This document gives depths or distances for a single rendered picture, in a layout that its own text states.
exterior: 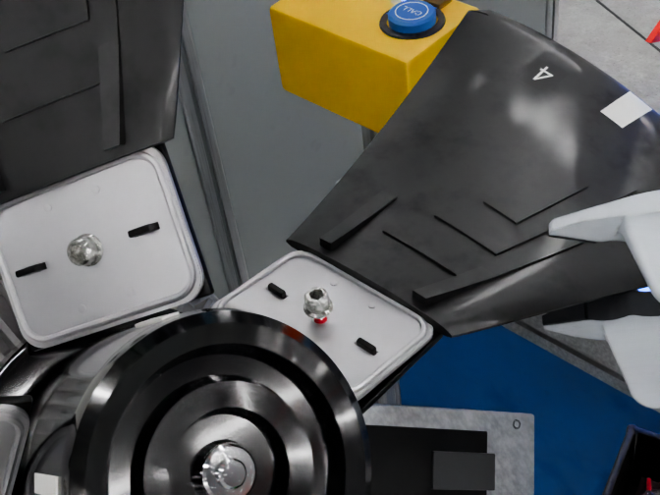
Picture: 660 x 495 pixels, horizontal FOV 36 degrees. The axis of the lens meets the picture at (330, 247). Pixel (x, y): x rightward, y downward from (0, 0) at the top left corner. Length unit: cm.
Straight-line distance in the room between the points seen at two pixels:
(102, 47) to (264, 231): 118
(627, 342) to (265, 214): 110
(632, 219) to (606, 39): 239
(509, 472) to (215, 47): 86
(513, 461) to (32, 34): 38
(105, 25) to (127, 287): 10
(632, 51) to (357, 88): 196
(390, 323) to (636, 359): 12
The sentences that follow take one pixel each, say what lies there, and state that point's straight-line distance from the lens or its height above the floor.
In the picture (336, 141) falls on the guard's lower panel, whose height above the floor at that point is 54.
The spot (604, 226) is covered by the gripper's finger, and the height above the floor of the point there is 122.
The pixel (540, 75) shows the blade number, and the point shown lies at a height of 118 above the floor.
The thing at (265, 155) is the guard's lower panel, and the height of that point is 60.
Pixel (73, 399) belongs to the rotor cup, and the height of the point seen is 125.
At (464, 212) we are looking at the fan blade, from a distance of 51.
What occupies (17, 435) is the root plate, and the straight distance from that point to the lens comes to 39.
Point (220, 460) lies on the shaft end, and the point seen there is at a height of 123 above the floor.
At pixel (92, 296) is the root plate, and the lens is 43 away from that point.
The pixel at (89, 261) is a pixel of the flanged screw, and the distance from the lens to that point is 42.
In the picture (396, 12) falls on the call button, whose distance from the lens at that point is 87.
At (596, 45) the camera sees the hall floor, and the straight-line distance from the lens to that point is 281.
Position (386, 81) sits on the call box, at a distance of 85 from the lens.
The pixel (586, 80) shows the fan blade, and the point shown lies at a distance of 62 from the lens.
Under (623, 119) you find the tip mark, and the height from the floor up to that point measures 116.
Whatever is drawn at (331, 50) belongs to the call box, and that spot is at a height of 105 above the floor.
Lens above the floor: 153
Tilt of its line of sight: 43 degrees down
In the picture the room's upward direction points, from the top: 9 degrees counter-clockwise
